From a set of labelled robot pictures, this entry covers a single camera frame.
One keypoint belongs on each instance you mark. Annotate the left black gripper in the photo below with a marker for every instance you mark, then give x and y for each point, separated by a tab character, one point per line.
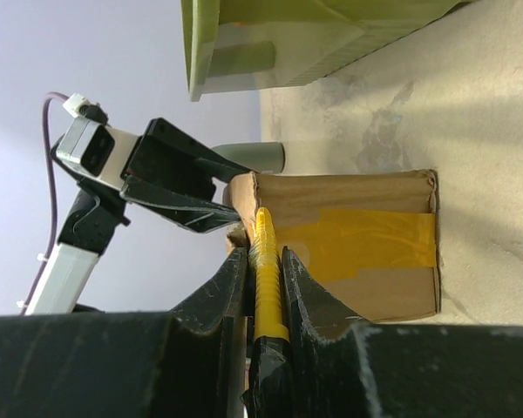
170	173

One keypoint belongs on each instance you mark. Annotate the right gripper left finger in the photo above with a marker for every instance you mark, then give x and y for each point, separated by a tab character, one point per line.
186	362

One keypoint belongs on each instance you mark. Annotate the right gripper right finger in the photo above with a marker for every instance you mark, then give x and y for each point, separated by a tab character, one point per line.
347	366

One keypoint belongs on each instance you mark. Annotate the yellow utility knife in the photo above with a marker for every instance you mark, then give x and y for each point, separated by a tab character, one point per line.
270	390

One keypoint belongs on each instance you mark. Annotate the brown taped cardboard box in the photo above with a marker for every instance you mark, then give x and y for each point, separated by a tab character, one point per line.
370	240

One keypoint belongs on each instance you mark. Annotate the olive green plastic bin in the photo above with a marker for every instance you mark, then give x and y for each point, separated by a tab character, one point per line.
255	45

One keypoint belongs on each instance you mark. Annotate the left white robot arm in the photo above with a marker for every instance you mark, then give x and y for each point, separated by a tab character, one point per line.
96	213

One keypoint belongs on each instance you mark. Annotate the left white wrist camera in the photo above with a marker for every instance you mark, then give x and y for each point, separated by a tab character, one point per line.
91	148

